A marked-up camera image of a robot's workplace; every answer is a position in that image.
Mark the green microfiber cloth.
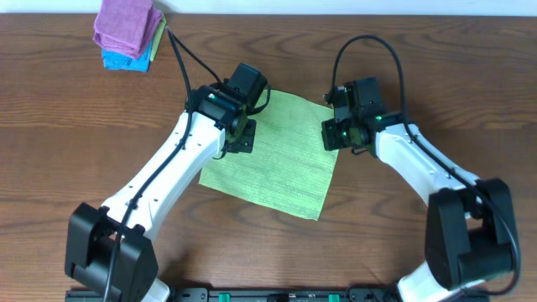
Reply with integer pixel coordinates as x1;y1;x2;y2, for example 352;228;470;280
199;90;338;221

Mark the folded purple cloth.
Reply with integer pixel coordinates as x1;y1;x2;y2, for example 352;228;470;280
93;0;163;59

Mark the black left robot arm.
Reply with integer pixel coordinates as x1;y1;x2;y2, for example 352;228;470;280
65;64;268;301

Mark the folded yellow-green cloth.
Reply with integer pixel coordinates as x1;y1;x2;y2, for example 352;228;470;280
149;14;167;61

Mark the folded blue cloth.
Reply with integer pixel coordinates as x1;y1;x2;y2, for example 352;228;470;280
102;42;153;72

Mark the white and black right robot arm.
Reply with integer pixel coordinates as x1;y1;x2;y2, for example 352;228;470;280
321;77;519;301

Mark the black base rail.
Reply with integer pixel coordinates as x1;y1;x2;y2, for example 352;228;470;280
65;286;491;302

